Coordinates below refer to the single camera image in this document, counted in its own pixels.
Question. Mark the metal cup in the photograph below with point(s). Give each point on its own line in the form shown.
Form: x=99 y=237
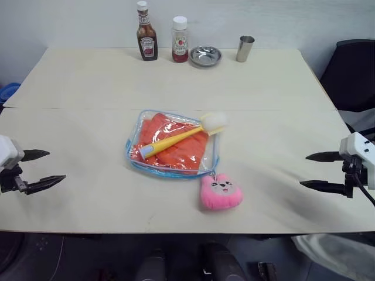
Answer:
x=245 y=49

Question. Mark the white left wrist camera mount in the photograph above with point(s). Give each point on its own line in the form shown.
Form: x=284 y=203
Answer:
x=8 y=155

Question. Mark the blue plastic container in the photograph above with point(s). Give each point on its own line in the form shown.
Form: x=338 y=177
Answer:
x=8 y=92

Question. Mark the white cloth bundle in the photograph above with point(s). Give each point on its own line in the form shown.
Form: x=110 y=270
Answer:
x=334 y=254

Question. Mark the black office chair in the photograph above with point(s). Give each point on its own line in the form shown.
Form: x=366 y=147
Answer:
x=350 y=76

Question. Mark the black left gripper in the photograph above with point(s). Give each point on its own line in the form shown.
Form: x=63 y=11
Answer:
x=8 y=180

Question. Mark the dark ketchup bottle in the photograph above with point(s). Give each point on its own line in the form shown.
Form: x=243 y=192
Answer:
x=146 y=39

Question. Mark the orange cloth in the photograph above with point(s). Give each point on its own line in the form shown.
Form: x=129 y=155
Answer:
x=173 y=146

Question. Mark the clear red sauce bottle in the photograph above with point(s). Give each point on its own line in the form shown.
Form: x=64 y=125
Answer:
x=180 y=41

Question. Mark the yellow toy toothbrush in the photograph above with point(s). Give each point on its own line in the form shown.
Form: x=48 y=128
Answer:
x=181 y=136

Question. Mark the clear pouch with orange cloth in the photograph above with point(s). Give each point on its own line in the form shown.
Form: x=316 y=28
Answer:
x=173 y=143

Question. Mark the dark rounded robot foot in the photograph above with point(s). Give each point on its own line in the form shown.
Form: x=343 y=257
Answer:
x=221 y=260
x=152 y=266

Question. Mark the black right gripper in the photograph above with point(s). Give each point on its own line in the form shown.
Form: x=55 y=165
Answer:
x=353 y=175

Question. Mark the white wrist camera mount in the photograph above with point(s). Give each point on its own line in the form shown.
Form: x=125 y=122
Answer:
x=359 y=150
x=8 y=155

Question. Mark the round metal dish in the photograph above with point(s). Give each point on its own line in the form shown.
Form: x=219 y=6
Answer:
x=205 y=55

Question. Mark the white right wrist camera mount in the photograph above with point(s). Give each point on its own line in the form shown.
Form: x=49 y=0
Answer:
x=359 y=150

